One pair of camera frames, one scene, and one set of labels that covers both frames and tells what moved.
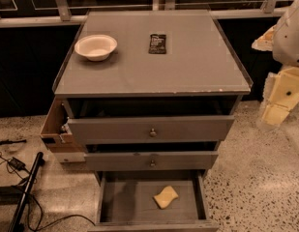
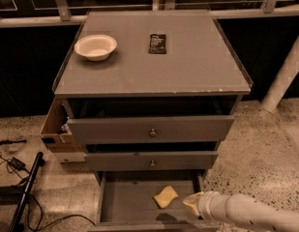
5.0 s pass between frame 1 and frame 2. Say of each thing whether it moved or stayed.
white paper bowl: stayed
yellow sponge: stayed
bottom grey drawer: stayed
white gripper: moved
